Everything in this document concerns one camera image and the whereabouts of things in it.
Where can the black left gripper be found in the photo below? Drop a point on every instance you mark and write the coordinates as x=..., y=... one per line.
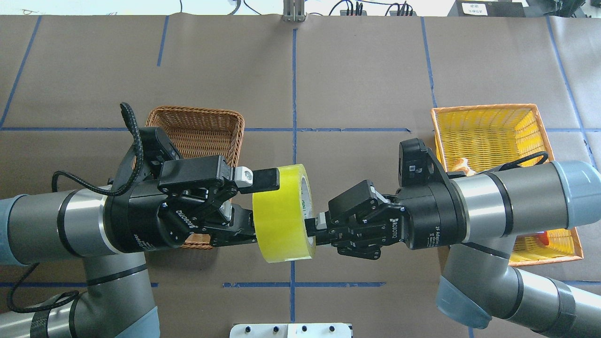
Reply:
x=135, y=223

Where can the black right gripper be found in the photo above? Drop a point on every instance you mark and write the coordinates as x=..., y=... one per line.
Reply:
x=429, y=219

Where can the yellow-green tape roll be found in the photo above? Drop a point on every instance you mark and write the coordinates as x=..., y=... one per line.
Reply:
x=279, y=217

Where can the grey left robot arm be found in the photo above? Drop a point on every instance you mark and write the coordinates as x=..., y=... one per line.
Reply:
x=115, y=299

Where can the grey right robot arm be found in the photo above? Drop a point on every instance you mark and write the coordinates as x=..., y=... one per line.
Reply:
x=479, y=217

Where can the brown wicker basket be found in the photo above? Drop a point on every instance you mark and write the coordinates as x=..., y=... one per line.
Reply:
x=201, y=132

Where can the yellow woven plastic basket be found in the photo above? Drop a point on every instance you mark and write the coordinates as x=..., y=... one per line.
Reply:
x=490, y=135

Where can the toy croissant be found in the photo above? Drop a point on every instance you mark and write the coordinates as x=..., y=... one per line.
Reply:
x=462, y=166

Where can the black box white label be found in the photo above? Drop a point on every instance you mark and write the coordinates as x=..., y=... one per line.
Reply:
x=488, y=8

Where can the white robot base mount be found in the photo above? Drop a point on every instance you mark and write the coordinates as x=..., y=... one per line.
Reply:
x=292, y=330

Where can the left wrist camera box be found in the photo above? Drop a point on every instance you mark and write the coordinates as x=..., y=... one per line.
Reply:
x=151, y=149

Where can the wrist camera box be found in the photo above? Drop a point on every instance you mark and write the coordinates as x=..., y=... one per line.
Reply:
x=418, y=165
x=151, y=149

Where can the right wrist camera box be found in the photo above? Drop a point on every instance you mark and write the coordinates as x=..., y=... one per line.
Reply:
x=418, y=165

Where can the grey metal post bracket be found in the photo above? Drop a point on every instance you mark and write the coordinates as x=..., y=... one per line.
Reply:
x=294, y=11

